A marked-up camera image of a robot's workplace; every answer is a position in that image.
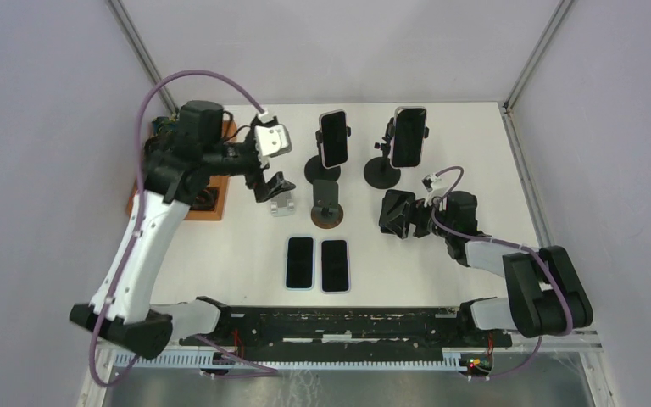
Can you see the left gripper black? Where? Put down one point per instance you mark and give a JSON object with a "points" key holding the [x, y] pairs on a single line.
{"points": [[275, 186]]}

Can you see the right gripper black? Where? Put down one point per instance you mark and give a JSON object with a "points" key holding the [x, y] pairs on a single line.
{"points": [[418, 210]]}

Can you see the black phone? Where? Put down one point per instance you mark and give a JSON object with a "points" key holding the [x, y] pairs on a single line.
{"points": [[395, 212]]}

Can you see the silver white phone stand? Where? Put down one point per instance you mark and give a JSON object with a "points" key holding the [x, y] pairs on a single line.
{"points": [[282, 205]]}

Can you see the brown round base stand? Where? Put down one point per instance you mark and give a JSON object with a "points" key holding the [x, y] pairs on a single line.
{"points": [[326, 213]]}

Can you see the light blue cased phone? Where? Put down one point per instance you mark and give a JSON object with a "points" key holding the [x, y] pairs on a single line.
{"points": [[299, 273]]}

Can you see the lilac cased phone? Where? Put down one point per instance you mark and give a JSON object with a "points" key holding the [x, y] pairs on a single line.
{"points": [[334, 265]]}

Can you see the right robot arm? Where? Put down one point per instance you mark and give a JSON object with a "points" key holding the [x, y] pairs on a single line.
{"points": [[545, 296]]}

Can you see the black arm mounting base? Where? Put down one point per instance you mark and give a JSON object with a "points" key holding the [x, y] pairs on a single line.
{"points": [[347, 334]]}

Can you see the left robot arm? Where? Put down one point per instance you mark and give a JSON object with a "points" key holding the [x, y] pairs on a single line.
{"points": [[179, 159]]}

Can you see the black rear right stand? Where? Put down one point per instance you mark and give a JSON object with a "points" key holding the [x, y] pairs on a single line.
{"points": [[378, 172]]}

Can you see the black stand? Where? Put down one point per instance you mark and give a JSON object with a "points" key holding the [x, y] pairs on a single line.
{"points": [[314, 168], [378, 172]]}

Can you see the black rear left stand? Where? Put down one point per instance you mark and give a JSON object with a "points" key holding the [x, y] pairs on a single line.
{"points": [[314, 168]]}

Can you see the white cased rear left phone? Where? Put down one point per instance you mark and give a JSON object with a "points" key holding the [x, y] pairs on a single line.
{"points": [[333, 138]]}

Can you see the white cased phone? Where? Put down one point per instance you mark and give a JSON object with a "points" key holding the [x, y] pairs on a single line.
{"points": [[333, 138], [409, 133]]}

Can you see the white cased rear right phone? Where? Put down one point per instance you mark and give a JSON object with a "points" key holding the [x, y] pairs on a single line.
{"points": [[409, 133]]}

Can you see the orange compartment tray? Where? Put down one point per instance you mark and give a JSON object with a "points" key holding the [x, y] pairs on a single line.
{"points": [[210, 202]]}

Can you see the green bundle at corner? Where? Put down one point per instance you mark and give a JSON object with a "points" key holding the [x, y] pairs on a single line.
{"points": [[163, 126]]}

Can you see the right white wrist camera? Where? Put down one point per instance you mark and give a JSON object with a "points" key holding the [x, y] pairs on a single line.
{"points": [[431, 182]]}

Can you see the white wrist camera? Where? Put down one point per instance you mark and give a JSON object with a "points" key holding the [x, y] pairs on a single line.
{"points": [[431, 182], [271, 136]]}

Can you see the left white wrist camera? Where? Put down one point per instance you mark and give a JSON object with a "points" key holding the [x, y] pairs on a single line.
{"points": [[271, 136]]}

